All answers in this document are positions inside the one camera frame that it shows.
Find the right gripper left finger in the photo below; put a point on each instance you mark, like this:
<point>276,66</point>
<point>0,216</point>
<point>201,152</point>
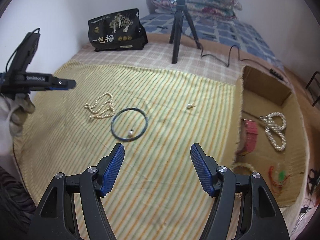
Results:
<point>55,216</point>

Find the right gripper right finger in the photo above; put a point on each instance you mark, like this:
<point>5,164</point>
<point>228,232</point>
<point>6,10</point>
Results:
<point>260,216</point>

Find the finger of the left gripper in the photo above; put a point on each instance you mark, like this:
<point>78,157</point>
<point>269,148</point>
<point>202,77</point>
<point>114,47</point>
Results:
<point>62,84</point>

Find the green jade red cord pendant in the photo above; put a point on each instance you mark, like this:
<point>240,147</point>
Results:
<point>278,177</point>

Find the red leather strap watch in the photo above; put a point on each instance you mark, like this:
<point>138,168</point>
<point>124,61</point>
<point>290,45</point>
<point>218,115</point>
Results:
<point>248,137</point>

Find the left white gloved hand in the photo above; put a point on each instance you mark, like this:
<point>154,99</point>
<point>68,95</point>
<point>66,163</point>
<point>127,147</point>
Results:
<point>13,116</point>

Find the dark green jade bangle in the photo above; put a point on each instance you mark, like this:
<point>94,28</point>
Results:
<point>126,119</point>

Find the brown cardboard box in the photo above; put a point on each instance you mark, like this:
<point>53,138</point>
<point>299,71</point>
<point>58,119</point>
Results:
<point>273,105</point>

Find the black snack bag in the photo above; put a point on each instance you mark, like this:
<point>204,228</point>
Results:
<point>117,31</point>

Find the yellow striped cloth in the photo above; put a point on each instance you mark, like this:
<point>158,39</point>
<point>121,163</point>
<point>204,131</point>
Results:
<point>157,193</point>

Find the loose pearl earring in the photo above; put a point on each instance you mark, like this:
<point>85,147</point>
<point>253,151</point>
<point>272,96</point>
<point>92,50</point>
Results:
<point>190,106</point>

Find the plaid beige bed sheet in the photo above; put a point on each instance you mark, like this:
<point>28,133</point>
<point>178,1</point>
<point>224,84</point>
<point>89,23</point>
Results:
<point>158,55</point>

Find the black metal rack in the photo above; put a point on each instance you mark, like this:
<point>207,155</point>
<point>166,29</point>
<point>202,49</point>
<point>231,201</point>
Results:
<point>313,88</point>

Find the blue checkered blanket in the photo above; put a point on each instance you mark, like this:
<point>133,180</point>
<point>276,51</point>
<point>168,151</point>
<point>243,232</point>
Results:
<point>228,33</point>

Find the folded floral quilt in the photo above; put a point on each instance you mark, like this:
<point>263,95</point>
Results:
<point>224,10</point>

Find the black camera tripod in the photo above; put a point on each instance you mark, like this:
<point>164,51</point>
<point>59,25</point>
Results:
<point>176,31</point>

